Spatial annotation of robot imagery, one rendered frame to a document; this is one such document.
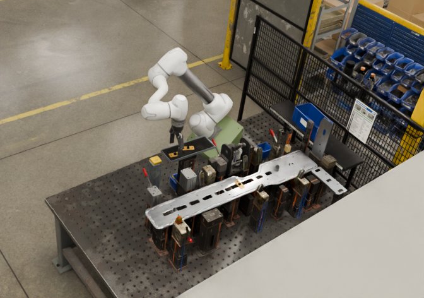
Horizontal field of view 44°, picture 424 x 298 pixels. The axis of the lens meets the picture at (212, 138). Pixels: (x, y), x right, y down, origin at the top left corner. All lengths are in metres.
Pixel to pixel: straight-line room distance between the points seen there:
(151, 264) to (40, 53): 4.12
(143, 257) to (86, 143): 2.22
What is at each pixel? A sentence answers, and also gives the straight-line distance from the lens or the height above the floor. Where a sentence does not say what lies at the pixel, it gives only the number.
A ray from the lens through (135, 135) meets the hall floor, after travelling 5.62.
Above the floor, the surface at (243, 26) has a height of 0.68.
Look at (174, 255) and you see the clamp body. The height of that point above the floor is 0.81.
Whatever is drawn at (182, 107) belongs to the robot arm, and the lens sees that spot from 3.31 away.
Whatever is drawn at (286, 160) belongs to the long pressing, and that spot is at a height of 1.00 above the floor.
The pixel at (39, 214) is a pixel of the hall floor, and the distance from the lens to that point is 4.84.
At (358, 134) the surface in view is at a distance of 4.15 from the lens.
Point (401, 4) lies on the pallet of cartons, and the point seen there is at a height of 0.83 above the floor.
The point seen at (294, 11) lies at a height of 1.19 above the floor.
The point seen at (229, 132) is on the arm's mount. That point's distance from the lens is 4.27.
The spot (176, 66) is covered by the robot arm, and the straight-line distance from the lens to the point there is 3.81.
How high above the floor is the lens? 3.48
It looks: 38 degrees down
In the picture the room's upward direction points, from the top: 9 degrees clockwise
